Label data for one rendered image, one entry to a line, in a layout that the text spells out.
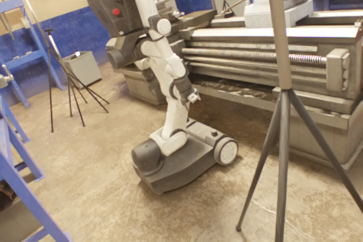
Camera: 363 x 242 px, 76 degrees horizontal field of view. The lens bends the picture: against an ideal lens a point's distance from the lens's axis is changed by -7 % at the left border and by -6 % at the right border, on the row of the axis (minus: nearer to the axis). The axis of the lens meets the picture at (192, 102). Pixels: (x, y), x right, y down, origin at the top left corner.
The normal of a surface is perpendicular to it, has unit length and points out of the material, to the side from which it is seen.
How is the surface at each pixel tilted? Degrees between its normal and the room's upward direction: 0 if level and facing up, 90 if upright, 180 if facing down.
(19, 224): 90
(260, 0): 66
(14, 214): 90
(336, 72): 90
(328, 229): 0
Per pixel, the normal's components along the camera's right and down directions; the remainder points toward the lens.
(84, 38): 0.63, 0.19
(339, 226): -0.25, -0.86
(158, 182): 0.29, 0.36
